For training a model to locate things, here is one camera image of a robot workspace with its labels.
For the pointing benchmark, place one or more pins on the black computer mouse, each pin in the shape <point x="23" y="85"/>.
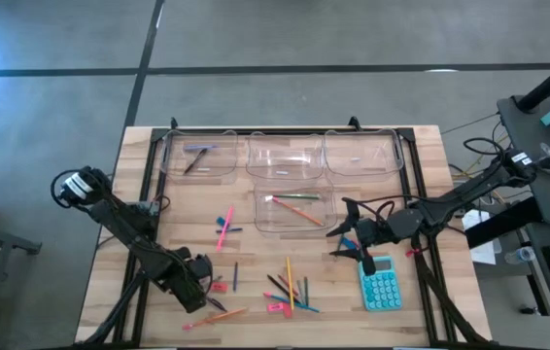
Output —
<point x="527" y="309"/>

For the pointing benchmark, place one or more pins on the blue pencil pink eraser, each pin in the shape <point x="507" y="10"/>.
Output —
<point x="304" y="306"/>

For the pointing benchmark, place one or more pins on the black pen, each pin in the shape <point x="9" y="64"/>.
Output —
<point x="195" y="161"/>

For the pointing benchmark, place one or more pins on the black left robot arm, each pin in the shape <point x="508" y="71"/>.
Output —
<point x="124" y="228"/>

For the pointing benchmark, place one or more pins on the clear plastic bin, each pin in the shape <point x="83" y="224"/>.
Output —
<point x="357" y="146"/>
<point x="285" y="155"/>
<point x="285" y="219"/>
<point x="216" y="165"/>

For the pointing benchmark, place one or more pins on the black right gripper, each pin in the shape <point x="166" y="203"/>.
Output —
<point x="376" y="232"/>

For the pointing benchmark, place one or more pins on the red eraser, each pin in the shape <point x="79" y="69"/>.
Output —
<point x="288" y="311"/>
<point x="219" y="287"/>

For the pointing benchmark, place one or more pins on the clear water bottle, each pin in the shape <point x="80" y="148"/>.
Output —
<point x="520" y="254"/>

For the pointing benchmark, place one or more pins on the red zip tie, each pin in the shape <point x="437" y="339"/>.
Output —
<point x="413" y="252"/>

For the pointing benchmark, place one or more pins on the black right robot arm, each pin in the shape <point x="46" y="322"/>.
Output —
<point x="459" y="193"/>

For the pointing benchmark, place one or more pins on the orange pencil pink eraser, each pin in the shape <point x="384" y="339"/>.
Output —
<point x="297" y="212"/>
<point x="214" y="318"/>

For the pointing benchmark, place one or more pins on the yellow pencil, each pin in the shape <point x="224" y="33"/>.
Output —
<point x="290" y="283"/>

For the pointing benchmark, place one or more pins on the dark grey desk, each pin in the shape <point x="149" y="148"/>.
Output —
<point x="547" y="214"/>

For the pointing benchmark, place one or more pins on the black aluminium frame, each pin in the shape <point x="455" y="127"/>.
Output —
<point x="158" y="134"/>

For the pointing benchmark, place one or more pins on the green pencil pink eraser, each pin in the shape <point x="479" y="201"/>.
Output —
<point x="341" y="239"/>

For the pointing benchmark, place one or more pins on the dark blue marker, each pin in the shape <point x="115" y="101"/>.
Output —
<point x="236" y="230"/>

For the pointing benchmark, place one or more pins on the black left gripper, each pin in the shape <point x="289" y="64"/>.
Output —
<point x="192" y="284"/>

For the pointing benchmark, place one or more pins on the dark green marker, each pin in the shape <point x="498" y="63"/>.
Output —
<point x="306" y="290"/>

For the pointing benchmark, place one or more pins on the purple pen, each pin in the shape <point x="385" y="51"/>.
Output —
<point x="217" y="304"/>

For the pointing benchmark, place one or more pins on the red crayon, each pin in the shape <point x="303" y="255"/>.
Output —
<point x="283" y="279"/>
<point x="356" y="242"/>

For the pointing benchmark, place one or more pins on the teal calculator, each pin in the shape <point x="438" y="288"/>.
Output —
<point x="382" y="291"/>

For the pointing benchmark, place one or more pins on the white paper sheet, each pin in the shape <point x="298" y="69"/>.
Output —
<point x="481" y="250"/>

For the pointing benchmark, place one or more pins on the red pen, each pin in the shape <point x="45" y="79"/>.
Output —
<point x="225" y="228"/>

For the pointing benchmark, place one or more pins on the lavender pen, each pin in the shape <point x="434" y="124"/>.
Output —
<point x="200" y="146"/>

